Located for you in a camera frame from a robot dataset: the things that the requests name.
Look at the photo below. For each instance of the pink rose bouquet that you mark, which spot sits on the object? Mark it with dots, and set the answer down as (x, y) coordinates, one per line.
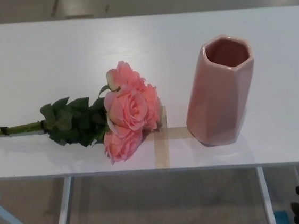
(128, 111)

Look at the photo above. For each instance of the pink faceted ceramic vase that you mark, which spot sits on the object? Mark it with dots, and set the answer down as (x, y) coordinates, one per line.
(217, 96)

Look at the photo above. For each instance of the teal floor item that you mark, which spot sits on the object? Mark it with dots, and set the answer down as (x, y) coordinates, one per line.
(281, 218)

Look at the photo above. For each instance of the white table leg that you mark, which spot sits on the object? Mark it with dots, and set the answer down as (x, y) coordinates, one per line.
(64, 214)
(267, 198)

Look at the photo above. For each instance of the long beige tape strip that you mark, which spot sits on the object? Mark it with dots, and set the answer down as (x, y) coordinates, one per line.
(162, 150)

